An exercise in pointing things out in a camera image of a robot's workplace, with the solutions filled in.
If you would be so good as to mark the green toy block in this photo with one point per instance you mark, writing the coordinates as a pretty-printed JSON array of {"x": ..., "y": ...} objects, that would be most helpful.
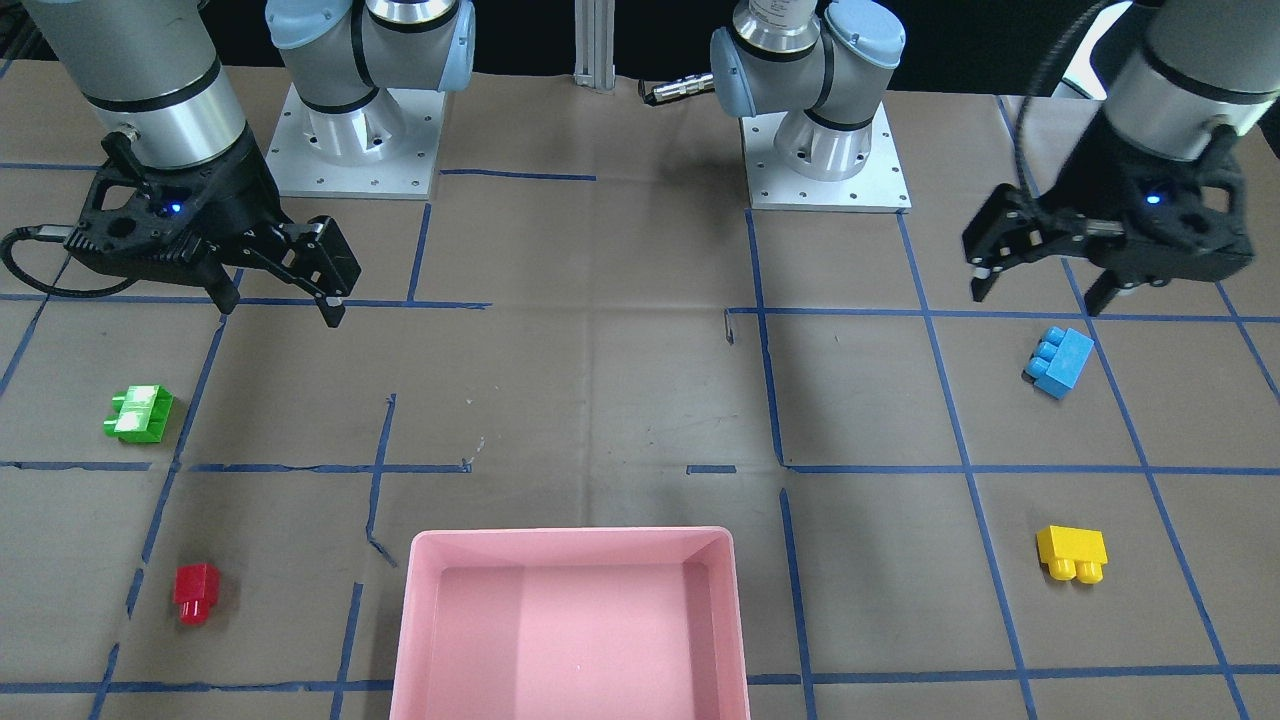
[{"x": 139, "y": 415}]

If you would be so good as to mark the pink plastic box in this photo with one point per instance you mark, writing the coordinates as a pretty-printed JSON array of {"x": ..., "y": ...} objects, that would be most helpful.
[{"x": 571, "y": 623}]

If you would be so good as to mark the blue toy block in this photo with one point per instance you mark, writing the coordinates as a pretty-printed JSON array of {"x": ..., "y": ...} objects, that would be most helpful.
[{"x": 1059, "y": 359}]

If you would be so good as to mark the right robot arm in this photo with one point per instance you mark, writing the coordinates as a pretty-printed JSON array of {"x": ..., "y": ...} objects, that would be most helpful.
[{"x": 150, "y": 68}]

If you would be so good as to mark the aluminium frame post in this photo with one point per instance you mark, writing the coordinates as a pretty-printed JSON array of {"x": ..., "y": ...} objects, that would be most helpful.
[{"x": 593, "y": 29}]

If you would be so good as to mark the yellow toy block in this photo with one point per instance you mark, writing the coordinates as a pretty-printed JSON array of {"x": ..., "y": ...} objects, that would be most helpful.
[{"x": 1070, "y": 553}]

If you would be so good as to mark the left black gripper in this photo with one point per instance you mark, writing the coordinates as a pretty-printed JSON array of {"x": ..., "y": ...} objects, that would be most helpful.
[{"x": 1092, "y": 172}]

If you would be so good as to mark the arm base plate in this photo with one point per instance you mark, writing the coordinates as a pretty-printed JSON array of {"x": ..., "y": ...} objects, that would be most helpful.
[
  {"x": 387, "y": 150},
  {"x": 792, "y": 164}
]

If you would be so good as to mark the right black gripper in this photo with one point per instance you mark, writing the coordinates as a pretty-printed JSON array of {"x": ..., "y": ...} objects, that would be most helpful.
[{"x": 238, "y": 192}]

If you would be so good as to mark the red toy block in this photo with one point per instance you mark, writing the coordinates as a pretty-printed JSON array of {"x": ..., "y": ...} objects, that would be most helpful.
[{"x": 196, "y": 592}]

